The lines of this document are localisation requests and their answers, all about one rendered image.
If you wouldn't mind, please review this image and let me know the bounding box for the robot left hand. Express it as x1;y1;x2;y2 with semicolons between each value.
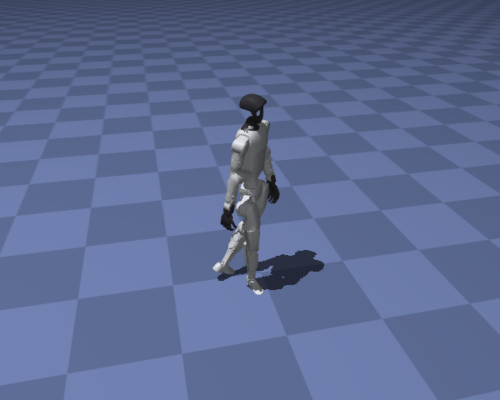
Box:
267;175;280;203

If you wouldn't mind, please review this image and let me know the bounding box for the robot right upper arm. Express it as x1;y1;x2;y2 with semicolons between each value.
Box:
229;135;249;185

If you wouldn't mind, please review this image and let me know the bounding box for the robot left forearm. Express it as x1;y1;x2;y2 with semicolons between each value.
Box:
263;154;276;182

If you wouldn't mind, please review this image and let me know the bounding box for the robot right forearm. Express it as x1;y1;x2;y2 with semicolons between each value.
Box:
223;175;239;212

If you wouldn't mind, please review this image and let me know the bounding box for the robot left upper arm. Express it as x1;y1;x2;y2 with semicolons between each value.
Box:
262;120;271;159

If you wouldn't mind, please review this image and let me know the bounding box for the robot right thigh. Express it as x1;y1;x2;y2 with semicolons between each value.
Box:
236;195;260;254

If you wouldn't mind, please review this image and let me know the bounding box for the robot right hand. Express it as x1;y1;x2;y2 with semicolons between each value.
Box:
220;205;237;231

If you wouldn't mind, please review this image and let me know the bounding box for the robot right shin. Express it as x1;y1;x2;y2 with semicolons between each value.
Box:
242;242;258;282

